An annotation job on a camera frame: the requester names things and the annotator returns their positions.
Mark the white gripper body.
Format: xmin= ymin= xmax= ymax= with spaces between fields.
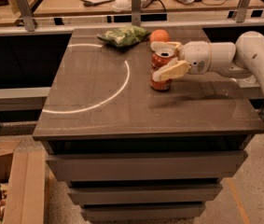
xmin=179 ymin=41 xmax=211 ymax=75

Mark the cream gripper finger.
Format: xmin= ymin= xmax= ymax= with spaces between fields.
xmin=150 ymin=41 xmax=182 ymax=56
xmin=152 ymin=60 xmax=189 ymax=82

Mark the red coke can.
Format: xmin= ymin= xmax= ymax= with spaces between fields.
xmin=150 ymin=49 xmax=175 ymax=91

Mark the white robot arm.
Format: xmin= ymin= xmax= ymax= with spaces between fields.
xmin=150 ymin=31 xmax=264 ymax=94

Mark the orange fruit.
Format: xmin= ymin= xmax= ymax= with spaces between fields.
xmin=149 ymin=29 xmax=170 ymax=42

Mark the green chip bag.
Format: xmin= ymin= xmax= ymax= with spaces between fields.
xmin=97 ymin=25 xmax=150 ymax=48

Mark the grey drawer cabinet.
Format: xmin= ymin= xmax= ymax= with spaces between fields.
xmin=34 ymin=29 xmax=264 ymax=222

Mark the cardboard box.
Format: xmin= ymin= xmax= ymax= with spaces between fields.
xmin=0 ymin=141 xmax=45 ymax=224

